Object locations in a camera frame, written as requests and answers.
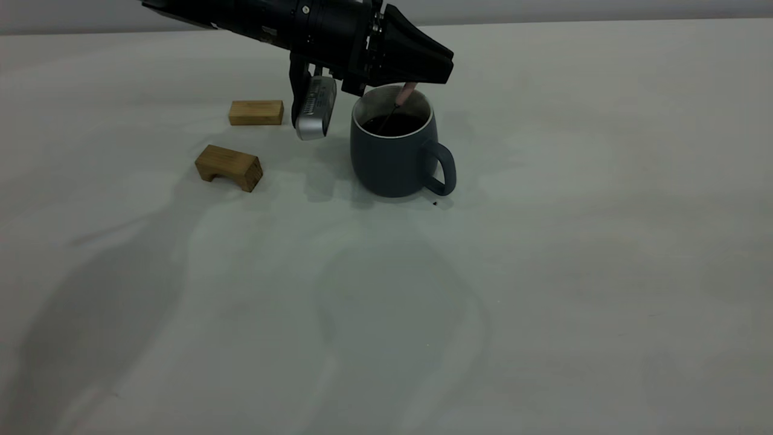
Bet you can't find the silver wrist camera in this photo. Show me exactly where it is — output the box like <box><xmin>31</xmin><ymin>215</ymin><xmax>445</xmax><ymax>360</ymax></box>
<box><xmin>288</xmin><ymin>53</ymin><xmax>338</xmax><ymax>142</ymax></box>

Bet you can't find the dark coffee liquid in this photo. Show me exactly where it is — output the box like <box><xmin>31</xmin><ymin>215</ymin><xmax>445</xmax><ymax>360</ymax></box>
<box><xmin>361</xmin><ymin>113</ymin><xmax>428</xmax><ymax>138</ymax></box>

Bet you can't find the pink handled metal spoon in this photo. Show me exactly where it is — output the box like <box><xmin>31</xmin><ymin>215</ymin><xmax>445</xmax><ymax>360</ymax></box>
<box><xmin>377</xmin><ymin>82</ymin><xmax>419</xmax><ymax>135</ymax></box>

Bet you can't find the dark grey ceramic mug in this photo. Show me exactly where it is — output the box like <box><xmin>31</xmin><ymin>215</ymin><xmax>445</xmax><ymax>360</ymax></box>
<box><xmin>350</xmin><ymin>85</ymin><xmax>458</xmax><ymax>199</ymax></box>

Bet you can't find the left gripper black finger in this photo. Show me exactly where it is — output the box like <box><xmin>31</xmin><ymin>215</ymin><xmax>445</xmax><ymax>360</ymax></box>
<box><xmin>384</xmin><ymin>4</ymin><xmax>455</xmax><ymax>62</ymax></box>
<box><xmin>384</xmin><ymin>55</ymin><xmax>455</xmax><ymax>85</ymax></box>

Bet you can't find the arched wooden block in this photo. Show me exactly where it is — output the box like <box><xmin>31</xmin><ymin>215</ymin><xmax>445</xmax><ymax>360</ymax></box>
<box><xmin>194</xmin><ymin>144</ymin><xmax>264</xmax><ymax>193</ymax></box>

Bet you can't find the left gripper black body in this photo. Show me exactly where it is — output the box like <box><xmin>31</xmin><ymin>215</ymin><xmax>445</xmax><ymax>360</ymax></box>
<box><xmin>341</xmin><ymin>0</ymin><xmax>387</xmax><ymax>98</ymax></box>

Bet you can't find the flat rectangular wooden block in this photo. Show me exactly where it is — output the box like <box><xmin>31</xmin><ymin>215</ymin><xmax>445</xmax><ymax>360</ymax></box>
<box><xmin>228</xmin><ymin>100</ymin><xmax>284</xmax><ymax>126</ymax></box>

